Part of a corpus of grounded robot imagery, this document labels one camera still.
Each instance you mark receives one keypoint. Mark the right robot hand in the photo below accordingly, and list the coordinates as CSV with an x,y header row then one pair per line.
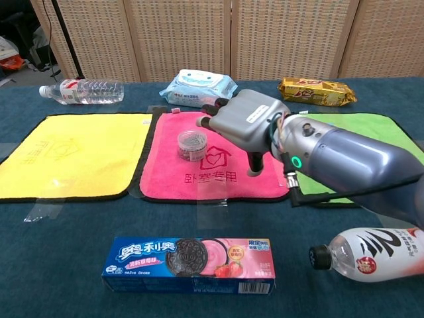
x,y
245,119

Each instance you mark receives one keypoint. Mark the small clear plastic jar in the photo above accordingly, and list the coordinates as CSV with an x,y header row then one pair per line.
x,y
192,145

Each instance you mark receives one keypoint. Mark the blue pink Oreo box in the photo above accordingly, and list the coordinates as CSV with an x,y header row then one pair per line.
x,y
189,265

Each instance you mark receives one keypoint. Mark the light blue wet wipes pack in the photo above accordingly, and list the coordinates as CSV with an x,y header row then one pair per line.
x,y
195,87

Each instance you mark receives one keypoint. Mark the golden biscuit pack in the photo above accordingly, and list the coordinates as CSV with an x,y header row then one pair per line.
x,y
314,92

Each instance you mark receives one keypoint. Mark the pink microfibre cloth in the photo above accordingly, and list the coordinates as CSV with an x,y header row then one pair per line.
x,y
172,179

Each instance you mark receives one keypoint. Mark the clear tape strip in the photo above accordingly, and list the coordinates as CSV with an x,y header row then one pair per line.
x,y
43,212
212,215

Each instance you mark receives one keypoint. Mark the wooden rattan folding screen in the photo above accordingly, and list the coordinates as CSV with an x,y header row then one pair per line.
x,y
185,36

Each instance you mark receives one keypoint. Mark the green microfibre cloth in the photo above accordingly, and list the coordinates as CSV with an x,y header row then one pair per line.
x,y
381,127

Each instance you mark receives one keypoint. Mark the clear water bottle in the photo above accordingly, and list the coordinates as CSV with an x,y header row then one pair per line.
x,y
86,92

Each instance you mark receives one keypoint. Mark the yellow microfibre cloth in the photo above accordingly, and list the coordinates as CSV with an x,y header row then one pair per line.
x,y
76,155

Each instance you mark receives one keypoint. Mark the white pink drink bottle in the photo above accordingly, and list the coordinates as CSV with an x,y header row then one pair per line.
x,y
374,255

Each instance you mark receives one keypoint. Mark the black tripod stand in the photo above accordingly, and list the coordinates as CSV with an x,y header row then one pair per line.
x,y
68,43

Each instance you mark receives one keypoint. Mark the blue felt table cover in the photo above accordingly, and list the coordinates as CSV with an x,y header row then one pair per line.
x,y
66,258

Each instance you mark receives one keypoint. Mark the black office chair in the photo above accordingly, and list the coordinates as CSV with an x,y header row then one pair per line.
x,y
30,39

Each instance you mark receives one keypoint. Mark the orange plastic bag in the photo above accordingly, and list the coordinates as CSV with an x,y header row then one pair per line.
x,y
11,63

